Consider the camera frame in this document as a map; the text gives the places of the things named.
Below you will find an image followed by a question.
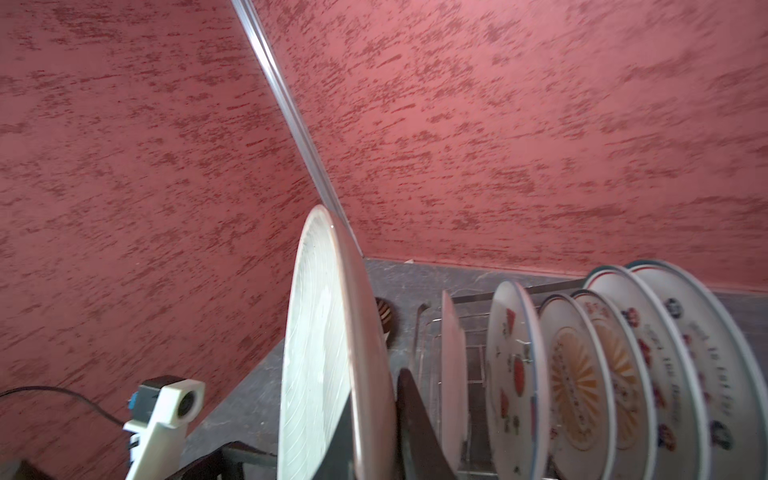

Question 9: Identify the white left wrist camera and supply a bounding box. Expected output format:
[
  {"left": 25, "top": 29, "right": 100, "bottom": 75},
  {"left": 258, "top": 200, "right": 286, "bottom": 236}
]
[{"left": 123, "top": 375, "right": 206, "bottom": 479}]

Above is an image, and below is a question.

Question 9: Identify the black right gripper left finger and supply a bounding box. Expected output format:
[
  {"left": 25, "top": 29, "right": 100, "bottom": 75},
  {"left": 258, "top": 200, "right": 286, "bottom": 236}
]
[{"left": 312, "top": 397, "right": 354, "bottom": 480}]

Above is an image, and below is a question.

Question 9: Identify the plain white large plate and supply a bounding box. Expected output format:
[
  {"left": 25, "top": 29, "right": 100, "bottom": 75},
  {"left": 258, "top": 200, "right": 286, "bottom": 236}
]
[{"left": 277, "top": 205, "right": 397, "bottom": 479}]

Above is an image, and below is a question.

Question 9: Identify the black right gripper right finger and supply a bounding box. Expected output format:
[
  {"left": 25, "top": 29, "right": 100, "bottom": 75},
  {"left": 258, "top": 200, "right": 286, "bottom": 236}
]
[{"left": 396, "top": 368, "right": 456, "bottom": 480}]

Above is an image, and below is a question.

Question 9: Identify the brown lettered rim plate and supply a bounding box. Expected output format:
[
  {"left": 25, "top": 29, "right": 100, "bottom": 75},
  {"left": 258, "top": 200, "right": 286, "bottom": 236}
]
[{"left": 440, "top": 291, "right": 469, "bottom": 473}]

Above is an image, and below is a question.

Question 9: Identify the orange sunburst plate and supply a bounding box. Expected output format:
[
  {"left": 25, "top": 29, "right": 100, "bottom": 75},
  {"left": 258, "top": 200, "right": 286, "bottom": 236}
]
[
  {"left": 539, "top": 294, "right": 617, "bottom": 479},
  {"left": 572, "top": 289, "right": 657, "bottom": 479}
]

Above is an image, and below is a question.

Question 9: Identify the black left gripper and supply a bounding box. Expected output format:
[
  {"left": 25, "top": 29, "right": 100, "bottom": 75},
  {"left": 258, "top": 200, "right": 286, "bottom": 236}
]
[{"left": 167, "top": 441, "right": 277, "bottom": 480}]

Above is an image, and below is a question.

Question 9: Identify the aluminium left corner post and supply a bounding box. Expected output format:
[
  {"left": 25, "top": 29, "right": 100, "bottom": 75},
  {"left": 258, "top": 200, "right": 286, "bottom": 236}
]
[{"left": 231, "top": 0, "right": 363, "bottom": 256}]

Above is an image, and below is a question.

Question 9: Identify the green rim fruit plate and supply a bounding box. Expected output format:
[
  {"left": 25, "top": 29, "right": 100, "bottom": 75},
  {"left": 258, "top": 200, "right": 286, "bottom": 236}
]
[
  {"left": 627, "top": 260, "right": 767, "bottom": 479},
  {"left": 585, "top": 265, "right": 711, "bottom": 479}
]

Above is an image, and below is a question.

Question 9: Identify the watermelon pattern white plate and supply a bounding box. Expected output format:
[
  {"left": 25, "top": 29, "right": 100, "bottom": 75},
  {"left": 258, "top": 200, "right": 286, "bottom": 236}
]
[{"left": 485, "top": 281, "right": 550, "bottom": 479}]

